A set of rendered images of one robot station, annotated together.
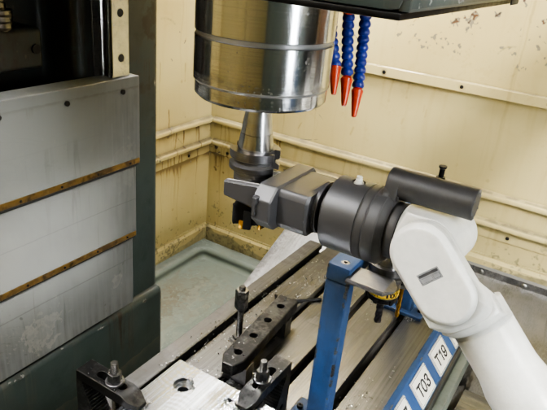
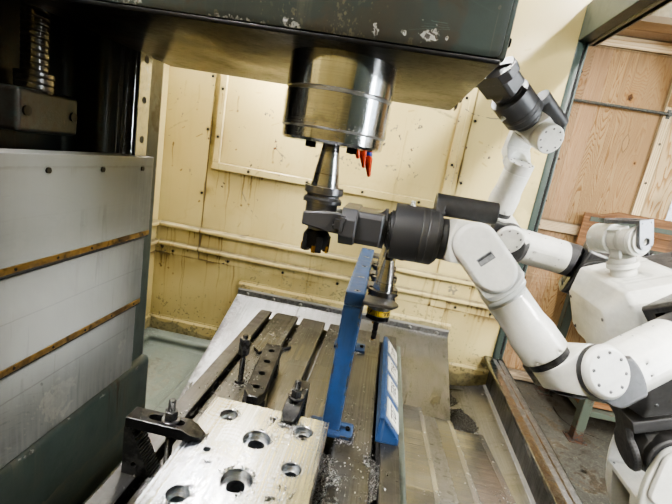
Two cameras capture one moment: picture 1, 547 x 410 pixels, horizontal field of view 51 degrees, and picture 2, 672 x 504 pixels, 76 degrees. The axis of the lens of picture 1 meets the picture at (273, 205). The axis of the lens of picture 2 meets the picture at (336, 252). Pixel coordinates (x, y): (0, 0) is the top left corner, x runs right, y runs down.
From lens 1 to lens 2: 0.33 m
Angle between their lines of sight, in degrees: 26
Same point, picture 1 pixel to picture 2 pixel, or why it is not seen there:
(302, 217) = (378, 231)
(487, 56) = (377, 171)
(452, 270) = (501, 252)
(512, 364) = (536, 315)
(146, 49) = (152, 139)
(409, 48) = not seen: hidden behind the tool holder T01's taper
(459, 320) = (508, 286)
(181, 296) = not seen: hidden behind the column
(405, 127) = not seen: hidden behind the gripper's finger
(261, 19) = (364, 74)
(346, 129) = (277, 226)
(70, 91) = (106, 158)
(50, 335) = (64, 402)
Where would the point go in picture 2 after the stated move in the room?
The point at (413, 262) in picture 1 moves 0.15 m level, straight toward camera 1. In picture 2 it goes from (474, 250) to (531, 282)
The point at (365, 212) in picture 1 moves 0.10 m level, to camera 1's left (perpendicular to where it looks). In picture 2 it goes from (429, 222) to (370, 215)
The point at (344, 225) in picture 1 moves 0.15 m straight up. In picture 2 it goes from (414, 233) to (436, 129)
